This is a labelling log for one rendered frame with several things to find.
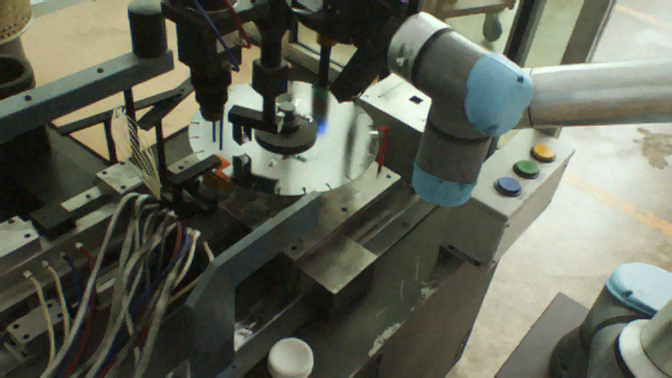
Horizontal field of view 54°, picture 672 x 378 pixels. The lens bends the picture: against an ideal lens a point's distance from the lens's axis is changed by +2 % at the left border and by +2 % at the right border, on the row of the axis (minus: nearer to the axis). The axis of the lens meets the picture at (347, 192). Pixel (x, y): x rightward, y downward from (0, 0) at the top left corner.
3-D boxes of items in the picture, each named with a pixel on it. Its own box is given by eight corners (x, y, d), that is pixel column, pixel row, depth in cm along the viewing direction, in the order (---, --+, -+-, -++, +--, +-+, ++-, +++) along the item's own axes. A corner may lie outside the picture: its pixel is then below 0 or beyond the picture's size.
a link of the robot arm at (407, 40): (448, 79, 76) (400, 99, 71) (420, 62, 78) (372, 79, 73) (465, 20, 71) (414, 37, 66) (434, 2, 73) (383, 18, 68)
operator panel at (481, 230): (506, 179, 143) (527, 124, 133) (552, 204, 138) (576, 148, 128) (437, 244, 125) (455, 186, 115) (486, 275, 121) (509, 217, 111)
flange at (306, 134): (244, 142, 109) (245, 130, 108) (265, 107, 118) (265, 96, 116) (308, 157, 108) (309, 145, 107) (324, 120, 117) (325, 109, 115)
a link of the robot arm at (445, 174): (484, 167, 83) (508, 96, 76) (463, 222, 75) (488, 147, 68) (425, 148, 85) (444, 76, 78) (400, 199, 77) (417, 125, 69)
